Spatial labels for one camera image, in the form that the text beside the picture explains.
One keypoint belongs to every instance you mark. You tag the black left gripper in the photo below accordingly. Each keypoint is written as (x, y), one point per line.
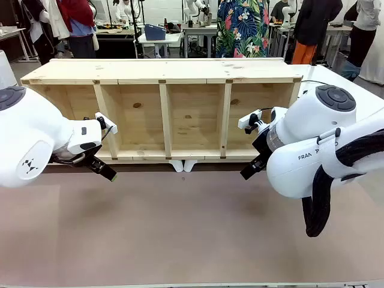
(90, 160)

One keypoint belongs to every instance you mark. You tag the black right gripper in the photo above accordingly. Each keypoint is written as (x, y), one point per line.
(264, 147)

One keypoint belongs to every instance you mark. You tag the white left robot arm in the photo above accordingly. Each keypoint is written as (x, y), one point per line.
(33, 135)

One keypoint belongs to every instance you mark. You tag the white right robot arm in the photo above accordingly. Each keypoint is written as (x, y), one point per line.
(309, 129)

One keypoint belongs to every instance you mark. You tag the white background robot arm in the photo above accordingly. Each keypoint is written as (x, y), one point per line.
(290, 10)
(195, 9)

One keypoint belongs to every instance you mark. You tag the light wooden shelf unit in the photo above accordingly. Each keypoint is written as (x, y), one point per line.
(192, 72)

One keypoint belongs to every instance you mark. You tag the person in floral shirt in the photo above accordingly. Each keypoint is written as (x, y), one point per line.
(240, 30)

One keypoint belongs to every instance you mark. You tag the small white table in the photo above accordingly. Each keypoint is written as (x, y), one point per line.
(162, 40)

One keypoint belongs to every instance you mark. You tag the person in red top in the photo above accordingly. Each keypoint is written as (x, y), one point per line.
(79, 27)

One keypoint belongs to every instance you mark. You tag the blue plastic bin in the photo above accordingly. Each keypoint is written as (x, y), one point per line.
(154, 32)

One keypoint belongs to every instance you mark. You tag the black tripod pole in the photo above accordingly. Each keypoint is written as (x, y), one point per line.
(136, 27)

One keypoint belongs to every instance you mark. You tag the grey workbench table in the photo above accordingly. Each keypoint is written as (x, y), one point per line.
(198, 30)

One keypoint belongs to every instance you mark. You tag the person with orange trousers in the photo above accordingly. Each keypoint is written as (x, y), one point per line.
(315, 21)

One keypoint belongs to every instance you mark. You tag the white hanging coat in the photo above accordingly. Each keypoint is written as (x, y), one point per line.
(57, 18)

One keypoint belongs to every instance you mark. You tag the person in dark shirt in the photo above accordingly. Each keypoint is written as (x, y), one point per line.
(280, 10)

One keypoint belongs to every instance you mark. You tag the person in white clothes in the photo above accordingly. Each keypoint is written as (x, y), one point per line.
(126, 10)

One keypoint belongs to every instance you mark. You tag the grey lab table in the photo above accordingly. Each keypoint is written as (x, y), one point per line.
(337, 29)

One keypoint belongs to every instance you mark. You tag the grey side table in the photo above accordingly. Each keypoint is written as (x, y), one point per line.
(12, 31)

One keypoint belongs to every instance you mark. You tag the person in grey shirt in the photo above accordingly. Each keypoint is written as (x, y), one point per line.
(366, 27)

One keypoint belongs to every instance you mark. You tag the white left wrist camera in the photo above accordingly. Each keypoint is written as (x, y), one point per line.
(108, 122)

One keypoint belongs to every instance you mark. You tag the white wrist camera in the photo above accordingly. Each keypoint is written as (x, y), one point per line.
(247, 119)
(108, 122)

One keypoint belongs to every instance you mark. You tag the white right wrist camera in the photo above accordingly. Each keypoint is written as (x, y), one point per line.
(247, 119)

